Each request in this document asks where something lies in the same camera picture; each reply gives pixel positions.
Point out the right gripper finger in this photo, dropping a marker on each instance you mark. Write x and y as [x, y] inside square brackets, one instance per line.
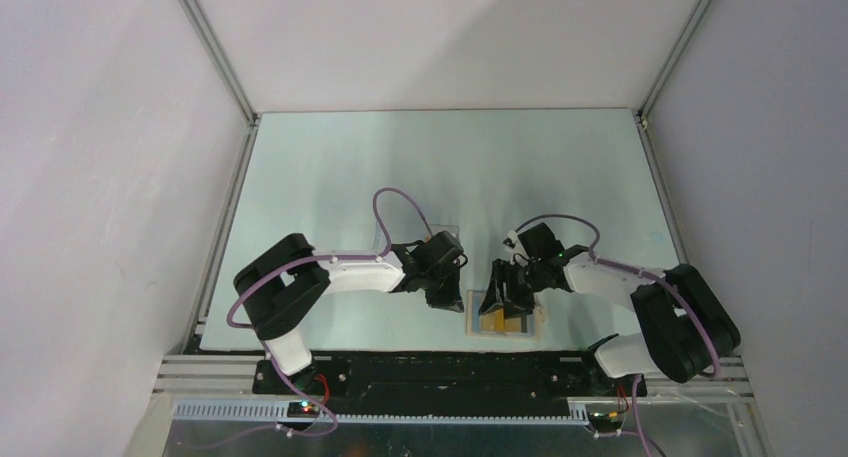
[519, 299]
[498, 293]

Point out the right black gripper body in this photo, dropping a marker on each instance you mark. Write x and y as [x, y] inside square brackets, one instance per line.
[532, 275]

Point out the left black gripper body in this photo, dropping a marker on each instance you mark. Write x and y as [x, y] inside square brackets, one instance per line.
[436, 275]

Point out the tan leather card holder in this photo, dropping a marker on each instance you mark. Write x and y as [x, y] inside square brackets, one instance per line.
[472, 302]

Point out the clear plastic card box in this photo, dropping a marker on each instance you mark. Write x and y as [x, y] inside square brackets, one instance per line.
[409, 232]

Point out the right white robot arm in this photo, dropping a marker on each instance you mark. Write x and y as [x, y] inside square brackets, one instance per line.
[684, 331]

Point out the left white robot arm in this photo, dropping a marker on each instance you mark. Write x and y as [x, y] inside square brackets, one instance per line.
[279, 288]

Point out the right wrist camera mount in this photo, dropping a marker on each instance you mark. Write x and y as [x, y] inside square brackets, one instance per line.
[512, 240]

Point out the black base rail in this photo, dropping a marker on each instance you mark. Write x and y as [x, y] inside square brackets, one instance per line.
[457, 384]

